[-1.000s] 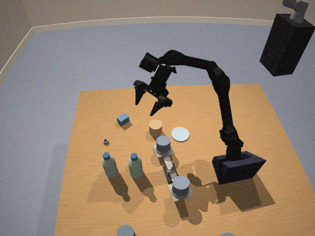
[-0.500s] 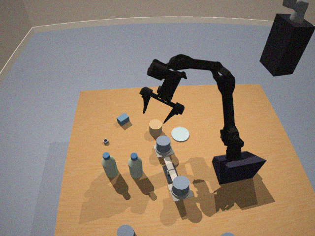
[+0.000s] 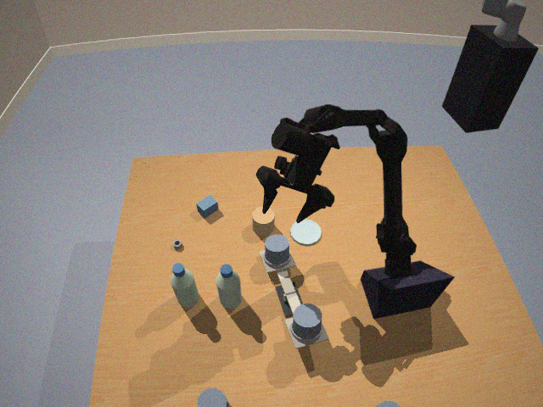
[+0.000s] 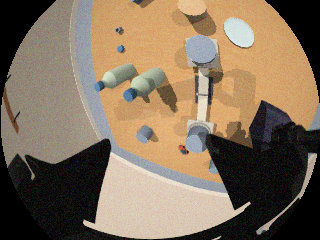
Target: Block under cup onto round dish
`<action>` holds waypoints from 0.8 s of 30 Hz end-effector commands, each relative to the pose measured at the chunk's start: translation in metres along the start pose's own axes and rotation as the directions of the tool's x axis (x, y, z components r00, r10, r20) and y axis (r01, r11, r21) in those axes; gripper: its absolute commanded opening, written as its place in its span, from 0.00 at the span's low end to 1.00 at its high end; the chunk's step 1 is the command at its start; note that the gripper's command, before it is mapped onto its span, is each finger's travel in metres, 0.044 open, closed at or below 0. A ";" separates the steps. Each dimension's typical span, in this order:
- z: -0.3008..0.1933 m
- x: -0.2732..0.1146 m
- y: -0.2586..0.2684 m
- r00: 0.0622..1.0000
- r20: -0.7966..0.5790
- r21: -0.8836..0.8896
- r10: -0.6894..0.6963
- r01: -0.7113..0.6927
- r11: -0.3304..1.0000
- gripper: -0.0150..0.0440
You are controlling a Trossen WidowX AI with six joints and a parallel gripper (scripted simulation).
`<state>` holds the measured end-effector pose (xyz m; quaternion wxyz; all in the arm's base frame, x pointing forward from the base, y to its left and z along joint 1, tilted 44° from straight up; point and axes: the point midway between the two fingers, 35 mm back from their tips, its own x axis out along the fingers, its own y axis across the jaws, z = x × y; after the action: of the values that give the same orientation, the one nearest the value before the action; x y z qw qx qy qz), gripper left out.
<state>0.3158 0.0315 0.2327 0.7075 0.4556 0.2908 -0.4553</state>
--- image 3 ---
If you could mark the small blue block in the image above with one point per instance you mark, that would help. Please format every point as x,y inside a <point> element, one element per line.
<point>207,206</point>

